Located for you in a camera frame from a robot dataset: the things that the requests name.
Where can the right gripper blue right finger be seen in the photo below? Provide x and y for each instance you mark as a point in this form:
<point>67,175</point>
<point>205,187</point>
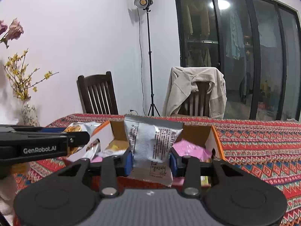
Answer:
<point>174,162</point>

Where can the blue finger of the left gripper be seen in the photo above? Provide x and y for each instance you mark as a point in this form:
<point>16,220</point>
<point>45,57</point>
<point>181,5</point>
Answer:
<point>53,130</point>

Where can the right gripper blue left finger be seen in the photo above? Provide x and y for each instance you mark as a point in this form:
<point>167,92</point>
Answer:
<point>127,161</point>

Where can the pink snack packet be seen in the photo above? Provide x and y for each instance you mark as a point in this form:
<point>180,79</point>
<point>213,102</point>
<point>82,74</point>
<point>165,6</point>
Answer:
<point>186,148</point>

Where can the white printed snack packet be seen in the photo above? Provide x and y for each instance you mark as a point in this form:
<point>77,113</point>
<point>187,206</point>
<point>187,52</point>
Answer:
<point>150,141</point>

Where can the orange cracker snack packet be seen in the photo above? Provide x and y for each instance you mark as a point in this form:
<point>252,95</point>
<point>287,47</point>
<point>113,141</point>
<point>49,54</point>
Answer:
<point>81,146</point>

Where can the floral ceramic vase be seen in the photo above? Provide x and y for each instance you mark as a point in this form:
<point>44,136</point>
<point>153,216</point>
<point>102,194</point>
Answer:
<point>29,113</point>

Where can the orange cardboard snack box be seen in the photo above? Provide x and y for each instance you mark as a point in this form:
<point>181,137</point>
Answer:
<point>205,137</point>

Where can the dark wooden chair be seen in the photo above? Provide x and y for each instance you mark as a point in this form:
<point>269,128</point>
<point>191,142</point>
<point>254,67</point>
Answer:
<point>97,94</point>

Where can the chair with beige jacket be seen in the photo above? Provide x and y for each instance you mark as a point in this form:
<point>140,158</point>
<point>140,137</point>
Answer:
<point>197,103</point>

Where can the yellow flower branches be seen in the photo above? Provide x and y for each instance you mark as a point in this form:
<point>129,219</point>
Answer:
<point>20,80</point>

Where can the beige jacket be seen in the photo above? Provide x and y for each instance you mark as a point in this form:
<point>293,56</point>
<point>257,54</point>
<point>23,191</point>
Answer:
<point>182,82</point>

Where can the red patterned tablecloth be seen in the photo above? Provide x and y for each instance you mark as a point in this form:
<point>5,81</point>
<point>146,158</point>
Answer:
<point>269,150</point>

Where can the pink artificial flowers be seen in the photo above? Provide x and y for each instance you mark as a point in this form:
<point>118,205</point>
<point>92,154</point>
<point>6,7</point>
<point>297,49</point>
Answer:
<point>11,32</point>

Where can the black framed glass door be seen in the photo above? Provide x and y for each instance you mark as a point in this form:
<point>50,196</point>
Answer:
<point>255,44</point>

